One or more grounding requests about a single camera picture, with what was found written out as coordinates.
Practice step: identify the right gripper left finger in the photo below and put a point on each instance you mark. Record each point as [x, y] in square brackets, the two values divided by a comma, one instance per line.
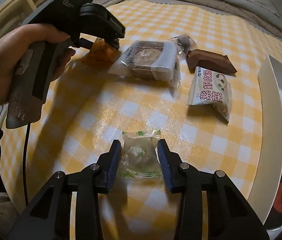
[48, 214]

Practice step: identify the orange snack bar packet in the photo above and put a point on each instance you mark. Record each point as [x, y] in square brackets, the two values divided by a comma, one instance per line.
[101, 54]

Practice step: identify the white cardboard tray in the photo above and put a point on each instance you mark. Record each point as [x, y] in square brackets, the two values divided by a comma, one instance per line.
[262, 197]

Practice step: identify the small clear dark candy packet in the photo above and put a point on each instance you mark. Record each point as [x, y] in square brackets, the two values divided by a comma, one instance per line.
[184, 44]

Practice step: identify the white boxed mooncake packet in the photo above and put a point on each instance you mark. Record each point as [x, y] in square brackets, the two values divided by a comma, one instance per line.
[154, 60]

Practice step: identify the yellow checkered mat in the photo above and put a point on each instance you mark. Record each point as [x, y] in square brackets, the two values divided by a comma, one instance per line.
[87, 108]

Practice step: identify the green clear candy packet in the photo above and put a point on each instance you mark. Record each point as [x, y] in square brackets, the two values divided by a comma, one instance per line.
[139, 155]

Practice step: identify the white seaweed snack packet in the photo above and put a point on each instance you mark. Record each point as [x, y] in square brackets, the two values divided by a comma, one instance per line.
[211, 88]

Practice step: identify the person's left hand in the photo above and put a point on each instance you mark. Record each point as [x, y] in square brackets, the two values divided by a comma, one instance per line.
[14, 45]

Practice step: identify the brown snack packet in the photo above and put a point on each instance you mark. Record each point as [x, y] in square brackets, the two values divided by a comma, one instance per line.
[211, 61]

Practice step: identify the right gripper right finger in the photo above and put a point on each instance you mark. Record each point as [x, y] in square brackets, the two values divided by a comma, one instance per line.
[229, 214]

